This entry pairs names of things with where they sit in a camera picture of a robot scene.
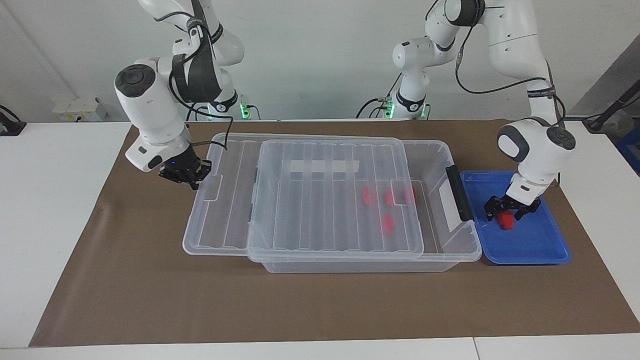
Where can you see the blue plastic tray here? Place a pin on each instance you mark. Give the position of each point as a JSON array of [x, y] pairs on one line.
[[530, 245]]

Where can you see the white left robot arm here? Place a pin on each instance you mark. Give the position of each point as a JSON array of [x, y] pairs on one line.
[[540, 150]]

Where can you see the clear plastic storage box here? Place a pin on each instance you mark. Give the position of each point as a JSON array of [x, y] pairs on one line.
[[350, 267]]

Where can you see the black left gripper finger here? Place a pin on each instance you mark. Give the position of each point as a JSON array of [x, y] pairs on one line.
[[492, 210], [529, 212]]

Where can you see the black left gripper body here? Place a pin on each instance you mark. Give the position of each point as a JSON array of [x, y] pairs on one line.
[[515, 204]]

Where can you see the clear ribbed plastic lid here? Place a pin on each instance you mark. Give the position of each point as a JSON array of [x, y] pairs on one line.
[[325, 210]]

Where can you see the red block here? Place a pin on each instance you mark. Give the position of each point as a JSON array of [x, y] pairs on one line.
[[368, 196], [389, 196], [507, 221], [409, 195], [387, 224]]

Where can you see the blue crate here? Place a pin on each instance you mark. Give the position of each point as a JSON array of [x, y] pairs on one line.
[[631, 150]]

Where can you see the brown paper table mat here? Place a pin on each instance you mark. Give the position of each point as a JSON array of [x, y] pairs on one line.
[[150, 300]]

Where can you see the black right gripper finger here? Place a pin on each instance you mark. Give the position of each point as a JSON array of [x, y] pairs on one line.
[[207, 170], [195, 184]]

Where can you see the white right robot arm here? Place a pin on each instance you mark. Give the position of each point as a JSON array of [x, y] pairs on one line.
[[150, 110]]

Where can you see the black clamp mount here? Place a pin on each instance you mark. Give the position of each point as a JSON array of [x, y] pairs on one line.
[[11, 125]]

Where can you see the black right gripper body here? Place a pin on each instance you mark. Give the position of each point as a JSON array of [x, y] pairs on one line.
[[182, 167]]

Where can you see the white wall socket box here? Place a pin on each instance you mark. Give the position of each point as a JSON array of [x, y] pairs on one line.
[[75, 109]]

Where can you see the black stand leg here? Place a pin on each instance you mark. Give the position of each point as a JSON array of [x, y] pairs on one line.
[[607, 112]]

